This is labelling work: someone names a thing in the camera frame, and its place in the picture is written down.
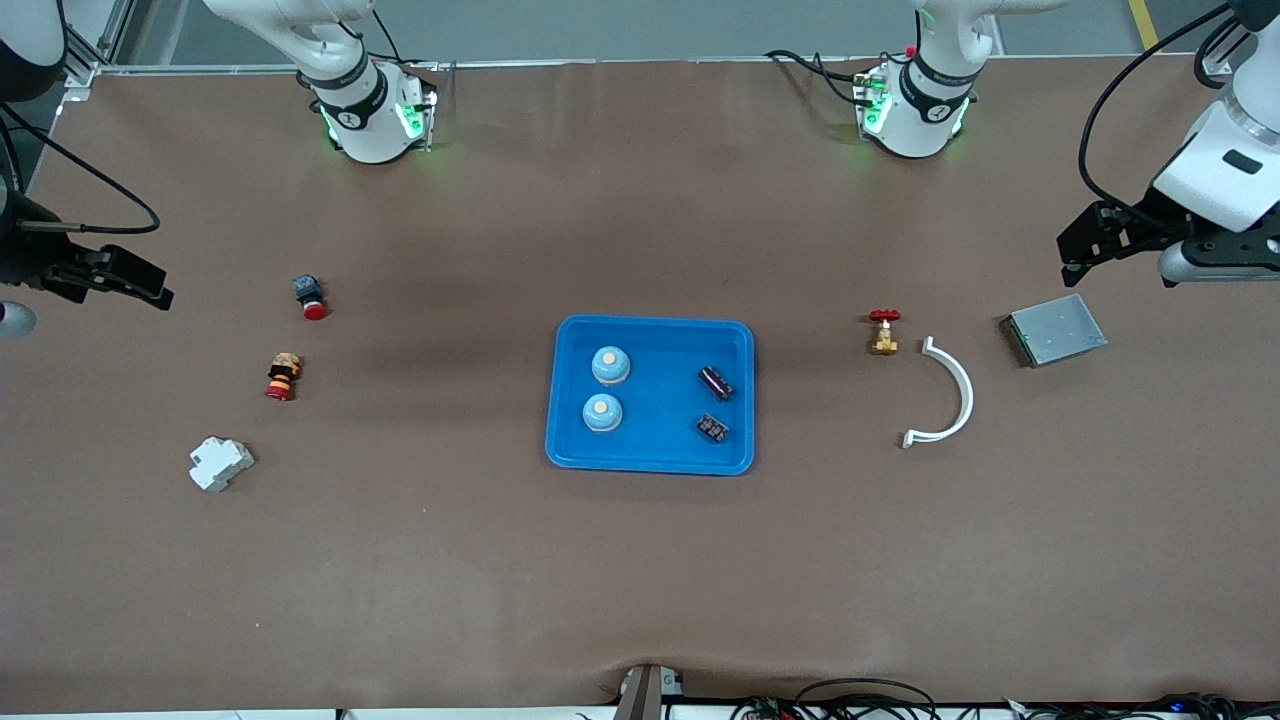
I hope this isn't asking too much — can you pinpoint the blue plastic tray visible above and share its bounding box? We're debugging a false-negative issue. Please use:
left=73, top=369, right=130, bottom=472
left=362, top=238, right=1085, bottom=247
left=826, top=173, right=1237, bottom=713
left=545, top=315, right=756, bottom=477

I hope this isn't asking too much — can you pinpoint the grey metal box module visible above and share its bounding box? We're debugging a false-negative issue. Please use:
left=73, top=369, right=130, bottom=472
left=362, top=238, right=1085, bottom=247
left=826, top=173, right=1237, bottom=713
left=1001, top=293, right=1109, bottom=369

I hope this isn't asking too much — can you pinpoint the red button orange black body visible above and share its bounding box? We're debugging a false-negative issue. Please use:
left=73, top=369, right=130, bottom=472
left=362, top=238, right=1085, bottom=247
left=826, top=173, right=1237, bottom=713
left=264, top=352, right=303, bottom=402

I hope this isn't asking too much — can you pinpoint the white circuit breaker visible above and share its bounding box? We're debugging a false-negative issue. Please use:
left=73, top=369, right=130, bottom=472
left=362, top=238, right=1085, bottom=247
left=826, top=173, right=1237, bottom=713
left=188, top=436, right=256, bottom=494

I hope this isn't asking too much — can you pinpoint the table cover mat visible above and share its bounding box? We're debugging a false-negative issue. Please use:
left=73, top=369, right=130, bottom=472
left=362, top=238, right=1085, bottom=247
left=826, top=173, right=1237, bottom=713
left=0, top=55, right=1280, bottom=713

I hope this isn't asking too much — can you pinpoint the white curved plastic bracket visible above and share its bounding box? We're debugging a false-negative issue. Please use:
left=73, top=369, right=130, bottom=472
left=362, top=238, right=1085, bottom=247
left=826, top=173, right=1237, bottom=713
left=902, top=336, right=975, bottom=449

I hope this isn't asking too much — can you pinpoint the black arm base cable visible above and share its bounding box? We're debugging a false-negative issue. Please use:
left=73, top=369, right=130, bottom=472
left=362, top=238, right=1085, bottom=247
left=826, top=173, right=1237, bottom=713
left=765, top=48, right=881, bottom=106

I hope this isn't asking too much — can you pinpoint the black floor cable bundle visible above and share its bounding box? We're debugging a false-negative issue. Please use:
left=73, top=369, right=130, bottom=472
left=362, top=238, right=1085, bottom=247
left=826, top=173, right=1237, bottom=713
left=730, top=678, right=1280, bottom=720

